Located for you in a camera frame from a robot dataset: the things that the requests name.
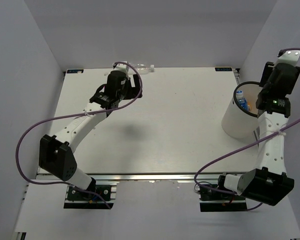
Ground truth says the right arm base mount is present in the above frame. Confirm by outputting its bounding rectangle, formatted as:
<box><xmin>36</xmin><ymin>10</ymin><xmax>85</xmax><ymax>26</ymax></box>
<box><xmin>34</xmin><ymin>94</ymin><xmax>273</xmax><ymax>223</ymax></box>
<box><xmin>194</xmin><ymin>174</ymin><xmax>248</xmax><ymax>213</ymax></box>

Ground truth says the blue label bottle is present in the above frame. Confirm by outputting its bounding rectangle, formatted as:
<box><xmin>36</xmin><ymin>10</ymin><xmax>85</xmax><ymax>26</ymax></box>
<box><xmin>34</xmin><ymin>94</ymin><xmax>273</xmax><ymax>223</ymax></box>
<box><xmin>236</xmin><ymin>90</ymin><xmax>249</xmax><ymax>111</ymax></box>

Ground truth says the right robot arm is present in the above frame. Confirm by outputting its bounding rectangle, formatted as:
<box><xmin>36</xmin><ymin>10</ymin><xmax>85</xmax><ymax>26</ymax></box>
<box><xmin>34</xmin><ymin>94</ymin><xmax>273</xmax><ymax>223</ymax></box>
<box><xmin>215</xmin><ymin>62</ymin><xmax>300</xmax><ymax>206</ymax></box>

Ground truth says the clear bottle at back wall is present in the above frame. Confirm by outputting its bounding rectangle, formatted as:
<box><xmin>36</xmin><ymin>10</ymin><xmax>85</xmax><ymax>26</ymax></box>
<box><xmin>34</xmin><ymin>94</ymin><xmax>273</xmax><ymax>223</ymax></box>
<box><xmin>128</xmin><ymin>63</ymin><xmax>155</xmax><ymax>75</ymax></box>

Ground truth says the black logo sticker left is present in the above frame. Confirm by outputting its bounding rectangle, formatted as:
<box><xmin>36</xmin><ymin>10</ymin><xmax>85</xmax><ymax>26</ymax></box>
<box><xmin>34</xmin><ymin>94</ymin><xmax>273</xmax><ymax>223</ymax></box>
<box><xmin>66</xmin><ymin>69</ymin><xmax>84</xmax><ymax>74</ymax></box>

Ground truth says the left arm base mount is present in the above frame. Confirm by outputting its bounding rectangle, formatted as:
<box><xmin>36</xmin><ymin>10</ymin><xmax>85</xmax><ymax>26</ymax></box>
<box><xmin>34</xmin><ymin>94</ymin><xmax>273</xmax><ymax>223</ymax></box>
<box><xmin>63</xmin><ymin>180</ymin><xmax>118</xmax><ymax>210</ymax></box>

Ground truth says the orange juice bottle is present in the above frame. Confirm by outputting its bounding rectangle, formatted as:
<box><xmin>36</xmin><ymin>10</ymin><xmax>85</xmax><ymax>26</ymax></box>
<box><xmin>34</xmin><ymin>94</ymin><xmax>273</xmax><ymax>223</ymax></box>
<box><xmin>247</xmin><ymin>101</ymin><xmax>252</xmax><ymax>112</ymax></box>

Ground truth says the aluminium table rail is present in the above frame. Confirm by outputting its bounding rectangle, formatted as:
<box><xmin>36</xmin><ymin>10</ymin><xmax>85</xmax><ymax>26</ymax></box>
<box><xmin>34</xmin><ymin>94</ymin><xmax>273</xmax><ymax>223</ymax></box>
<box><xmin>36</xmin><ymin>171</ymin><xmax>241</xmax><ymax>185</ymax></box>

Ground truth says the white bin black rim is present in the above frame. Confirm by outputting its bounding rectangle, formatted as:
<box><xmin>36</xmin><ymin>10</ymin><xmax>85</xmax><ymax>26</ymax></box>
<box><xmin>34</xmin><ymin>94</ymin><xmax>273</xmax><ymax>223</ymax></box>
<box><xmin>221</xmin><ymin>81</ymin><xmax>262</xmax><ymax>139</ymax></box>

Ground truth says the black logo sticker right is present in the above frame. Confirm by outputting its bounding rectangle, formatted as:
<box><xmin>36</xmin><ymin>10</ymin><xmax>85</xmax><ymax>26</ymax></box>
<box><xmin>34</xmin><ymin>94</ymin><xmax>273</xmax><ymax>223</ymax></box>
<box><xmin>214</xmin><ymin>67</ymin><xmax>233</xmax><ymax>72</ymax></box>

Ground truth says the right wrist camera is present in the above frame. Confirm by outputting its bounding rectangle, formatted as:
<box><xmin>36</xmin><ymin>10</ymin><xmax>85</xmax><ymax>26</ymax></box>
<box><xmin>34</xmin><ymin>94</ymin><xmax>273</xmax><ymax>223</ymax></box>
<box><xmin>274</xmin><ymin>50</ymin><xmax>300</xmax><ymax>67</ymax></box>

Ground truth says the black logo sticker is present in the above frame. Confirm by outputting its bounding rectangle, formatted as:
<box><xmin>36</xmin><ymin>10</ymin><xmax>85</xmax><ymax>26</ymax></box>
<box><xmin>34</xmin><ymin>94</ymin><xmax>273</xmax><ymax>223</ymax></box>
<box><xmin>66</xmin><ymin>69</ymin><xmax>84</xmax><ymax>74</ymax></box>
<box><xmin>214</xmin><ymin>67</ymin><xmax>233</xmax><ymax>72</ymax></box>

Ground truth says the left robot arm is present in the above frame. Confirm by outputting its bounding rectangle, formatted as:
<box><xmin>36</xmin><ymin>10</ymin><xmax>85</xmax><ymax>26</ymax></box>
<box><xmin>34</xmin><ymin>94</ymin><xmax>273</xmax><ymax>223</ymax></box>
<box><xmin>38</xmin><ymin>70</ymin><xmax>142</xmax><ymax>200</ymax></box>

